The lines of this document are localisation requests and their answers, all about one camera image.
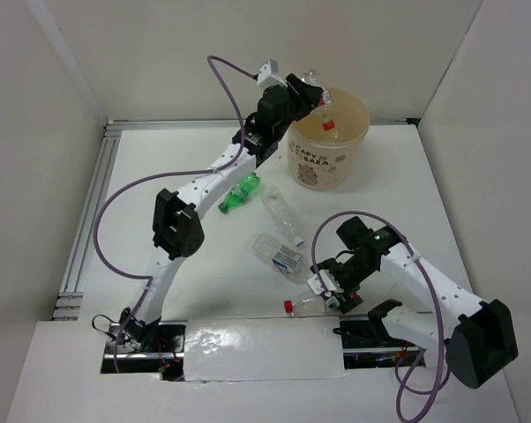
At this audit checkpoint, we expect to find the small red label bottle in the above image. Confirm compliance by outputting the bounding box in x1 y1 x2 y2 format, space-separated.
301 69 335 131

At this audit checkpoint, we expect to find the large red label bottle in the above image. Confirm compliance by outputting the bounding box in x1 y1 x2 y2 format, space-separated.
283 293 337 317

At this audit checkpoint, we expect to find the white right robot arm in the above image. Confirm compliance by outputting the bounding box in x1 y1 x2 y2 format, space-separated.
307 216 519 389

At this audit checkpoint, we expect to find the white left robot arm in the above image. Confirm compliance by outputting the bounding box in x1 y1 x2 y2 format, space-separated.
119 74 323 352

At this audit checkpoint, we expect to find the beige capybara bin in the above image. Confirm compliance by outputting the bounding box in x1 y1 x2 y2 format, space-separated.
287 87 370 190

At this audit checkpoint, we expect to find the clear bottle blue label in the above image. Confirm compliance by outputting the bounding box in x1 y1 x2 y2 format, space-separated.
251 234 310 285

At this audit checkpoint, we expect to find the green plastic bottle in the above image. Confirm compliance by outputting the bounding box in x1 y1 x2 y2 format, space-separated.
218 172 261 214

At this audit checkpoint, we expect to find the long clear plastic bottle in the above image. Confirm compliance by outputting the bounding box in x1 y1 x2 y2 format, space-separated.
261 185 305 249

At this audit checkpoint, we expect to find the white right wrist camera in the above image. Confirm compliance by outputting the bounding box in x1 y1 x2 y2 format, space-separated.
307 270 343 301

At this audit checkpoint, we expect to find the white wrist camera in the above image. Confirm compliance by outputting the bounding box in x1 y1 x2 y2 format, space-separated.
256 59 286 91
307 270 343 301

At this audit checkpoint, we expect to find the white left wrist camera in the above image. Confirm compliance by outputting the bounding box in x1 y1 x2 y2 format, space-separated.
256 59 286 91

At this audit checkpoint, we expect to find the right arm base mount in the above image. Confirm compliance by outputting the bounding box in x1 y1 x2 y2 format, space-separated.
333 316 418 370

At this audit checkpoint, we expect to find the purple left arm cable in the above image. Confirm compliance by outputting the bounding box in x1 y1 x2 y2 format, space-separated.
92 55 260 375

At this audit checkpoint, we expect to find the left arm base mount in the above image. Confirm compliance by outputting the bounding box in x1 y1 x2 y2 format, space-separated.
91 314 186 382

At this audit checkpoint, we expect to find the aluminium frame rail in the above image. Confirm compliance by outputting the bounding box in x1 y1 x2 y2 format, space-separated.
52 122 429 321

